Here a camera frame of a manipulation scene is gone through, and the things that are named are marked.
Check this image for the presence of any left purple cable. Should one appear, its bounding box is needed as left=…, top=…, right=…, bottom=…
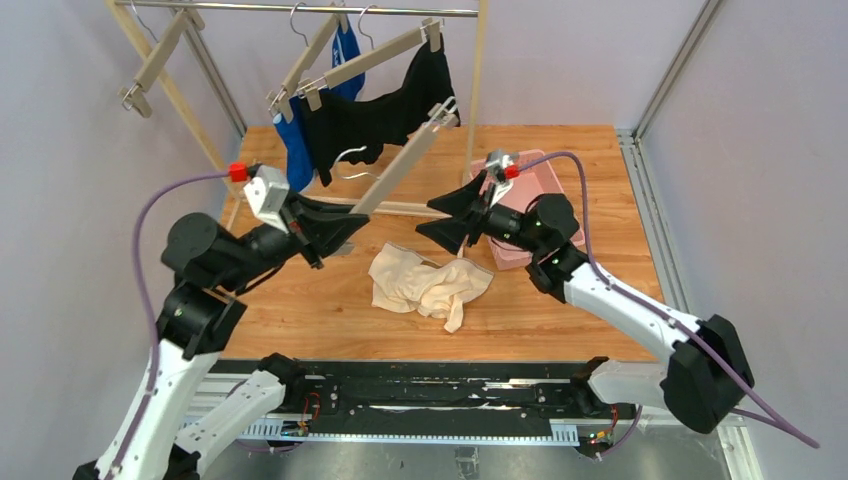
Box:
left=109, top=168, right=233, bottom=480

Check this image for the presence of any beige clip hanger blue underwear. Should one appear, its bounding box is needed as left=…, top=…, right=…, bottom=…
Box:
left=267, top=13, right=348, bottom=121

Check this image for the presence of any purple cable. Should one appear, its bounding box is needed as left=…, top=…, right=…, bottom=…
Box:
left=109, top=168, right=233, bottom=480
left=516, top=150, right=821, bottom=450

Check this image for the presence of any beige clip hanger black underwear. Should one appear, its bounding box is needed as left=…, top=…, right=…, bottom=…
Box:
left=294, top=18, right=443, bottom=110

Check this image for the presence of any aluminium frame post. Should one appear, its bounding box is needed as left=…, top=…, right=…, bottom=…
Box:
left=631, top=0, right=724, bottom=143

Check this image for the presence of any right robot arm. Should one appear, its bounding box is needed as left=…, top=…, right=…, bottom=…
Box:
left=416, top=174, right=754, bottom=434

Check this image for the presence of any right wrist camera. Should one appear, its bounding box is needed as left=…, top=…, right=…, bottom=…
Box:
left=484, top=149, right=520, bottom=206

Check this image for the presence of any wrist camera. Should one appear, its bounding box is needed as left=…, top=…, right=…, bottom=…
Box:
left=484, top=149, right=520, bottom=206
left=228, top=162, right=289, bottom=233

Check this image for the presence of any beige clip hanger cream underwear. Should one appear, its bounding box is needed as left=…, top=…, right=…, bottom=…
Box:
left=350, top=96, right=459, bottom=218

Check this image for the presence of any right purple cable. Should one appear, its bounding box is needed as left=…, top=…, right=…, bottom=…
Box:
left=516, top=150, right=821, bottom=450

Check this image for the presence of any empty beige clip hanger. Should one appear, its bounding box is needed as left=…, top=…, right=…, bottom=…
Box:
left=119, top=8, right=205, bottom=118

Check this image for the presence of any pink plastic basket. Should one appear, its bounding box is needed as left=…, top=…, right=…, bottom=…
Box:
left=469, top=149, right=585, bottom=271

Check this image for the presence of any wooden clothes rack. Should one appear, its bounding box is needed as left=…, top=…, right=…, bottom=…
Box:
left=106, top=1, right=488, bottom=174

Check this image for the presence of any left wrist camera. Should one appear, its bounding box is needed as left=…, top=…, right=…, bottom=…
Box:
left=228, top=162, right=289, bottom=233

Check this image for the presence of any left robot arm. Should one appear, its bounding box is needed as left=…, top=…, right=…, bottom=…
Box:
left=75, top=186, right=369, bottom=479

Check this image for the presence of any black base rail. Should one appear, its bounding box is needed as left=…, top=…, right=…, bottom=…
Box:
left=238, top=361, right=636, bottom=446

